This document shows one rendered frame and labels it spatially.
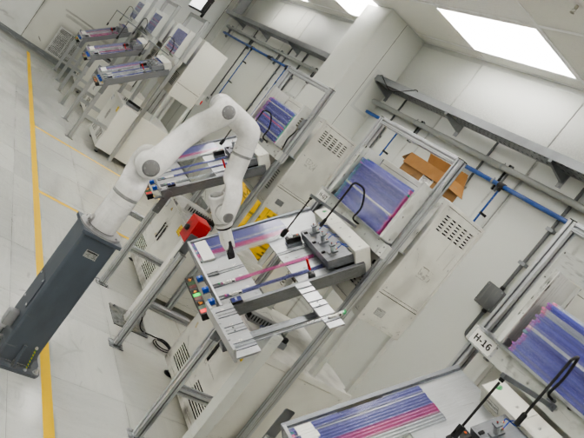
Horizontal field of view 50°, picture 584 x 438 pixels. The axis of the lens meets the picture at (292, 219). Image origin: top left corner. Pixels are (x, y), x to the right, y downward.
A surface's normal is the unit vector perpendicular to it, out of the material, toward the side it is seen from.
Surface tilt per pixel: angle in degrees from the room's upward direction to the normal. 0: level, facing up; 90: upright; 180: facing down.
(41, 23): 90
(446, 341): 90
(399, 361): 90
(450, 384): 44
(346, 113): 90
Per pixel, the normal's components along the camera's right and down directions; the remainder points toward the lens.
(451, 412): -0.07, -0.89
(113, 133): 0.36, 0.40
